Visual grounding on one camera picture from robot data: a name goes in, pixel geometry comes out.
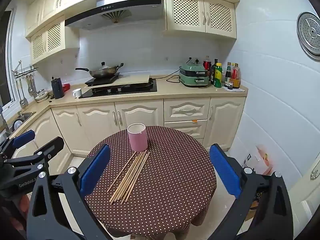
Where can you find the black glass gas hob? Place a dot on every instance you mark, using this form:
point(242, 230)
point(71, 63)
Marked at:
point(140, 88)

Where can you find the hanging metal spatula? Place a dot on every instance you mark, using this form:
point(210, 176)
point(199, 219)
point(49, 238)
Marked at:
point(23, 100)

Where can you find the white printed rice bag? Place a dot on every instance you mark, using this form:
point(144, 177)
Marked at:
point(257, 160)

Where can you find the black knife block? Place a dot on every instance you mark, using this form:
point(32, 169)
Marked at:
point(57, 88)

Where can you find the cream door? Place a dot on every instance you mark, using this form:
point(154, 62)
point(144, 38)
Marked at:
point(305, 197)

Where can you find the dark glass bottle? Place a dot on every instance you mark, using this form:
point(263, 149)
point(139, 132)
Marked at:
point(213, 73)

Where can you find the steel sink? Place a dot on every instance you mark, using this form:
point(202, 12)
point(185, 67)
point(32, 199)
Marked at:
point(22, 118)

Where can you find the orange sauce bottle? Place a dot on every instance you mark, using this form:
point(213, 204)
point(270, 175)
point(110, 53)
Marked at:
point(236, 76)

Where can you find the round polka-dot table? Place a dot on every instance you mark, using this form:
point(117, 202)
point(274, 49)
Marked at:
point(175, 180)

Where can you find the black induction cooker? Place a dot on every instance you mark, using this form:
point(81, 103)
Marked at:
point(100, 81)

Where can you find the green bottle with yellow label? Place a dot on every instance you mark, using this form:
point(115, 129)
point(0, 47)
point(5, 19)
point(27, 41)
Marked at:
point(218, 77)

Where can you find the white mug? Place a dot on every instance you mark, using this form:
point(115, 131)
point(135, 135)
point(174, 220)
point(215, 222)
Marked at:
point(77, 93)

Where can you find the pink chopstick holder cup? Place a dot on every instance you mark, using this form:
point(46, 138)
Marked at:
point(137, 140)

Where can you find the cream lattice-door wall cabinet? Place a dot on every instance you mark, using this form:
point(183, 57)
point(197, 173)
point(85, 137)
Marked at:
point(53, 38)
point(200, 15)

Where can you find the beige board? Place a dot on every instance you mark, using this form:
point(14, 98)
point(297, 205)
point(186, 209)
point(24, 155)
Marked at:
point(135, 80)

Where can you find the red cup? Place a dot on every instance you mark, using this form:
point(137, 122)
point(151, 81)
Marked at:
point(66, 88)

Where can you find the white tray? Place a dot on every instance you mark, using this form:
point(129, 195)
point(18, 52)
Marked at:
point(241, 90)

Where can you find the dark soy sauce bottle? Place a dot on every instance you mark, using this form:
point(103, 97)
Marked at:
point(227, 76)

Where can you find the stack of bowls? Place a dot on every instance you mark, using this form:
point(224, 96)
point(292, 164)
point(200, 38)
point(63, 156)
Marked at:
point(41, 97)

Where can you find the hanging metal ladle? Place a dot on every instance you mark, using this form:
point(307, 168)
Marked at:
point(30, 87)

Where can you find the hanging kitchen utensils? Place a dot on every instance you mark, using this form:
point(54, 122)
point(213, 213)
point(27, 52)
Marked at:
point(25, 70)

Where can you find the cream drawer with orange tag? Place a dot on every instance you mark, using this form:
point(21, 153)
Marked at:
point(185, 128)

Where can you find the black range hood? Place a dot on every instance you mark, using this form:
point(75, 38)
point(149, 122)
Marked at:
point(112, 12)

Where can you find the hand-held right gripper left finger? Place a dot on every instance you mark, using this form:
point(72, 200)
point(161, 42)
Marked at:
point(96, 170)

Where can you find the pile of wooden chopsticks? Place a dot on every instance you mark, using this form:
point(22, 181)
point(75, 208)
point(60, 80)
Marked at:
point(132, 177)

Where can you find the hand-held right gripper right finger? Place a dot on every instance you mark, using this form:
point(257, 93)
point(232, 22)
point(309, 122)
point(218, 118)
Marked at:
point(225, 170)

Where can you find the beige countertop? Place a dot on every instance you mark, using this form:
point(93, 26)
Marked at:
point(170, 92)

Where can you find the green electric multi-cooker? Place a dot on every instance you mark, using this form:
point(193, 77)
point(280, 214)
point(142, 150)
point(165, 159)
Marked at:
point(193, 76)

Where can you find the round steel steamer plate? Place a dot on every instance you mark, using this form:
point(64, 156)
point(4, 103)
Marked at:
point(310, 35)

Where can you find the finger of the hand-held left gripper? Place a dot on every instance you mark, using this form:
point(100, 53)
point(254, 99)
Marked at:
point(53, 146)
point(23, 138)

